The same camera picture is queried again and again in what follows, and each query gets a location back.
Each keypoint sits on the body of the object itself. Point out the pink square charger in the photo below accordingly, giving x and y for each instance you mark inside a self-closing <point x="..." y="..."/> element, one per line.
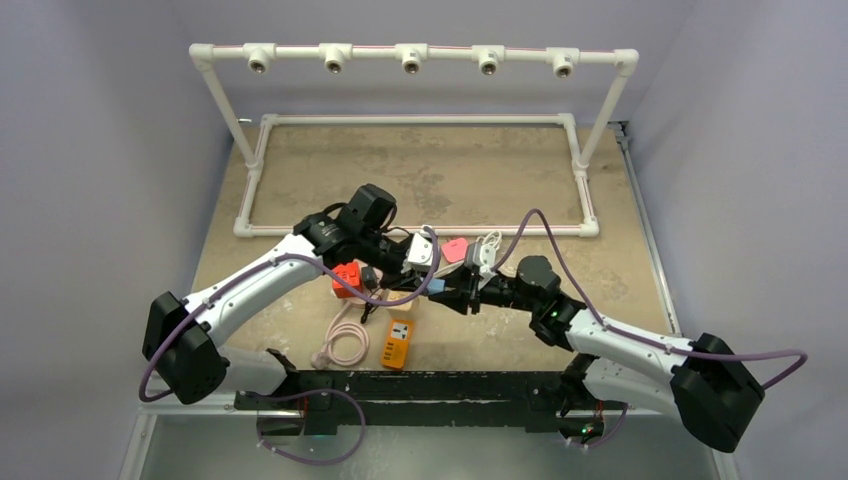
<point x="455" y="250"/>

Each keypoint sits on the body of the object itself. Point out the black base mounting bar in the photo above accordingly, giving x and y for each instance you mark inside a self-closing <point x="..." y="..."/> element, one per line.
<point x="535" y="401"/>

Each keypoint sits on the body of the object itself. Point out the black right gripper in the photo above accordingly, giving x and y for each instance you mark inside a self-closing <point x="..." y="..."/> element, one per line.
<point x="473" y="290"/>

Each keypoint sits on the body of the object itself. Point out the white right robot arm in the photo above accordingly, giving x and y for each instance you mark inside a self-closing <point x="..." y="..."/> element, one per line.
<point x="695" y="382"/>

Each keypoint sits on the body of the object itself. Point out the orange power strip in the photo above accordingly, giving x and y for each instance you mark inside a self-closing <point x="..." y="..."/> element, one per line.
<point x="397" y="342"/>

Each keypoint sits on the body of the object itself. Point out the white PVC pipe frame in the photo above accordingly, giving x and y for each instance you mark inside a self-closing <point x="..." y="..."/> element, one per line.
<point x="421" y="159"/>

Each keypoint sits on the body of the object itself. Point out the black charger adapter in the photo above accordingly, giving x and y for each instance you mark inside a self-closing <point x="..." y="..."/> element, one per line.
<point x="371" y="282"/>

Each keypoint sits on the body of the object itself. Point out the aluminium rail frame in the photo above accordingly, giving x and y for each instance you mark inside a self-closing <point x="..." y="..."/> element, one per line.
<point x="182" y="248"/>

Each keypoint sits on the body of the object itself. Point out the beige cube socket adapter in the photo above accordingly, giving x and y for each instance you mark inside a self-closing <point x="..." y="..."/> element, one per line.
<point x="403" y="302"/>

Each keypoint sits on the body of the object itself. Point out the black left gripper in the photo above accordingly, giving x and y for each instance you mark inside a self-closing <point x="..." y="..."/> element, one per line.
<point x="397" y="270"/>

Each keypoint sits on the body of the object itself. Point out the blue square charger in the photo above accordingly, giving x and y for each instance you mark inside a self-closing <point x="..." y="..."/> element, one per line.
<point x="436" y="286"/>

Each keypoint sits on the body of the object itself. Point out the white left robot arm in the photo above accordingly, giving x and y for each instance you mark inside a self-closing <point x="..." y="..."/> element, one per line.
<point x="184" y="342"/>

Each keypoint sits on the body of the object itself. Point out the red cube socket adapter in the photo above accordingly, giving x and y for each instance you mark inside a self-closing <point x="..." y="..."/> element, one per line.
<point x="350" y="273"/>

